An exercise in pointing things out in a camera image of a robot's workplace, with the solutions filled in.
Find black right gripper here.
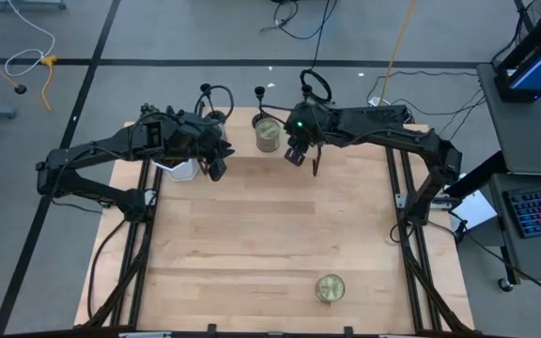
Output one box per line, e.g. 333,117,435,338
285,103,342,166

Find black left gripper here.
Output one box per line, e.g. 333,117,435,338
160,110,237,182

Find wooden shelf with black legs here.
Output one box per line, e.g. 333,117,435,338
194,106,324,178

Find white plant pot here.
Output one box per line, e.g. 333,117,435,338
151,157,201,183

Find white paper sheet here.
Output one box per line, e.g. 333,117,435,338
448,192,498,232

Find grey computer cart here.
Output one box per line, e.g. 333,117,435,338
475,63,541,293

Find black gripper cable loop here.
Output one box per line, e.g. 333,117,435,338
193,84,235,128

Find black coiled cable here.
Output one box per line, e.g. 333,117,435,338
298,0,340,105

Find black aluminium frame rails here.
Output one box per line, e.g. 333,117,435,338
382,140,476,335
82,154,164,330

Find black floor cable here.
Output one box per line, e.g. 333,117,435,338
259,0,340,41
365,69,487,159

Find yellow hanging cable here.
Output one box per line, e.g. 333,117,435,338
377,0,417,107

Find yellow plug cable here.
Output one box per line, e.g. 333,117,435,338
39,54,59,113

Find white floor cable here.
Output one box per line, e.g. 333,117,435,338
4,0,56,79

